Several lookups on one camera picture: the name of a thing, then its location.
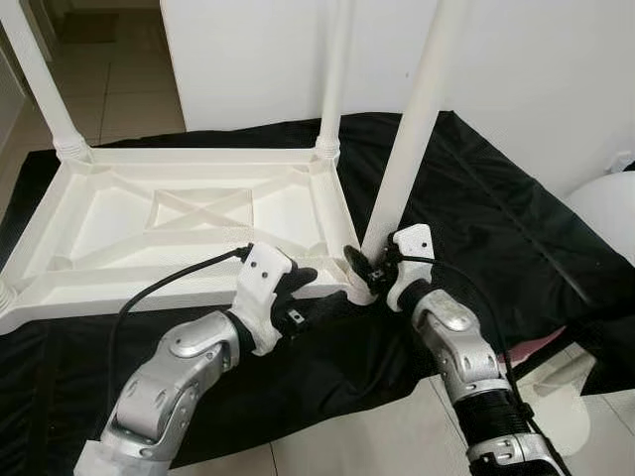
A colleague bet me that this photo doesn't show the black cloth table cover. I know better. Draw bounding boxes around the black cloth table cover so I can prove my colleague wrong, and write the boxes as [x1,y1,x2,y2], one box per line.
[0,109,635,476]

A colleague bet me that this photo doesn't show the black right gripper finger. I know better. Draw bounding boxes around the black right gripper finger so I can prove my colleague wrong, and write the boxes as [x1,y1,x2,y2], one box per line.
[342,246,377,290]

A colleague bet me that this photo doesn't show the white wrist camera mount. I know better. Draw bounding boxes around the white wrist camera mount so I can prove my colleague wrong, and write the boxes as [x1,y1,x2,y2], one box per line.
[385,223,436,313]
[230,243,297,356]

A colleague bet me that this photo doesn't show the white floor fan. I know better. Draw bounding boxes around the white floor fan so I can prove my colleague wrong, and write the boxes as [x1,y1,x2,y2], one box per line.
[516,171,635,457]

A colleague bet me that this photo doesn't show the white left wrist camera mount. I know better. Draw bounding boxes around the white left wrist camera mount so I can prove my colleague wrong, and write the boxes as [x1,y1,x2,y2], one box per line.
[230,243,297,356]

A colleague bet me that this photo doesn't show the white plastic children table top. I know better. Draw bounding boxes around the white plastic children table top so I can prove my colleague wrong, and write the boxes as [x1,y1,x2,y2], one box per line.
[0,147,378,336]

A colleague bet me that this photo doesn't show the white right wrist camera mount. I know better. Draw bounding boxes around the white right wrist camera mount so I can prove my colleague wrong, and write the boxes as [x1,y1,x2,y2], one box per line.
[385,223,436,313]

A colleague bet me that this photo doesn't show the pink fabric item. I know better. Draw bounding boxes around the pink fabric item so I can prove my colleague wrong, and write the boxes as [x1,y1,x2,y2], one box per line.
[506,332,572,363]

